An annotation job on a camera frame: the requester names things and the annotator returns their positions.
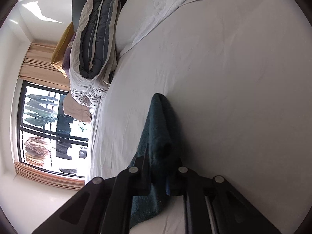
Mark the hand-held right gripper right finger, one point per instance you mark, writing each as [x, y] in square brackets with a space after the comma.
[180, 183]

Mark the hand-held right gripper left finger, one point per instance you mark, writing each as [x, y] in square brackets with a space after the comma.
[140, 176]

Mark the dark green knit garment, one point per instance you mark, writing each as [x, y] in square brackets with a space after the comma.
[158, 126]

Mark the hanging black clothes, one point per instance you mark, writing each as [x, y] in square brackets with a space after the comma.
[63, 136]

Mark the beige pillow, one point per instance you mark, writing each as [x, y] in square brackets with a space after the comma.
[76, 109]

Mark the beige curtain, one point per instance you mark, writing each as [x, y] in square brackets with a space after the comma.
[41, 63]
[46, 175]

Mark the hanging floral shirt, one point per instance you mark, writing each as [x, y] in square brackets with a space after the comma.
[36, 148]

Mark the white bed sheet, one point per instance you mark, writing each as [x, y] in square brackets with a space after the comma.
[219, 78]

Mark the hanging grey green pants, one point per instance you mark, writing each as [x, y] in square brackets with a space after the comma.
[39, 109]

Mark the black framed window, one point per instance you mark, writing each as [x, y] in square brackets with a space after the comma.
[22, 129]

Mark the purple pillow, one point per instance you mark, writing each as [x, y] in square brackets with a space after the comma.
[68, 58]

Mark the folded grey and white quilt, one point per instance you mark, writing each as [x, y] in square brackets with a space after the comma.
[97, 41]

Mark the yellow pillow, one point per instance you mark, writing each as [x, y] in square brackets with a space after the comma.
[61, 51]

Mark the white towel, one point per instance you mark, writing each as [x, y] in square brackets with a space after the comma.
[165, 0]

